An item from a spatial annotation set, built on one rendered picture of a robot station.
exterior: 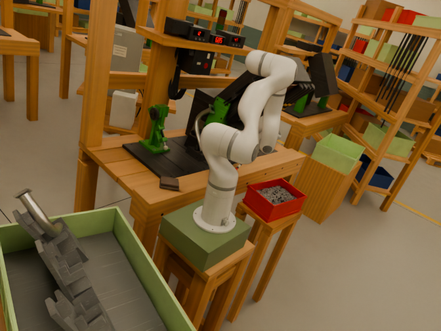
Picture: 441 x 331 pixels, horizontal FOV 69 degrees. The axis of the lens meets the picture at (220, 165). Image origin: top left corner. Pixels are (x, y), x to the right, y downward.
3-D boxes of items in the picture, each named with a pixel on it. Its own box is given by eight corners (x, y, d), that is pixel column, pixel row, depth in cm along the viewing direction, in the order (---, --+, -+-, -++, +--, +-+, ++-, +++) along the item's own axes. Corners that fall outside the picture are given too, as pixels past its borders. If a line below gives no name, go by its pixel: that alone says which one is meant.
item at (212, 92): (230, 140, 242) (243, 97, 227) (201, 146, 219) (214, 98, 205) (213, 130, 251) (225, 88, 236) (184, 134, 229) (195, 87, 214)
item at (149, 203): (298, 172, 263) (306, 155, 256) (144, 230, 154) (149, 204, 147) (285, 163, 270) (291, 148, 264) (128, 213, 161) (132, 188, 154)
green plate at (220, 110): (223, 136, 203) (238, 106, 198) (215, 134, 196) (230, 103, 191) (210, 128, 209) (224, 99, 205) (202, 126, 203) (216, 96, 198)
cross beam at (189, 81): (243, 89, 273) (247, 79, 269) (100, 88, 178) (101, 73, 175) (239, 87, 276) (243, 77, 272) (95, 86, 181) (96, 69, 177)
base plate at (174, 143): (277, 153, 250) (278, 151, 249) (165, 182, 170) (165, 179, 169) (237, 130, 272) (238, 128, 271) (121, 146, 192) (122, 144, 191)
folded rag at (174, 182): (178, 183, 170) (180, 178, 168) (178, 191, 163) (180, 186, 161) (159, 180, 167) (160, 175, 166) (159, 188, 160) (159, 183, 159)
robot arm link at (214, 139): (228, 194, 126) (241, 138, 115) (188, 176, 132) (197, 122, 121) (241, 182, 136) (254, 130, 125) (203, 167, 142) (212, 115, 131)
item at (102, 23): (247, 126, 289) (286, 10, 246) (86, 147, 180) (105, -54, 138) (240, 122, 293) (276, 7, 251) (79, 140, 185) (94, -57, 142)
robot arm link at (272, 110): (287, 102, 147) (274, 157, 165) (285, 88, 160) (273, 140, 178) (268, 99, 147) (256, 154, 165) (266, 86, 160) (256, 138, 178)
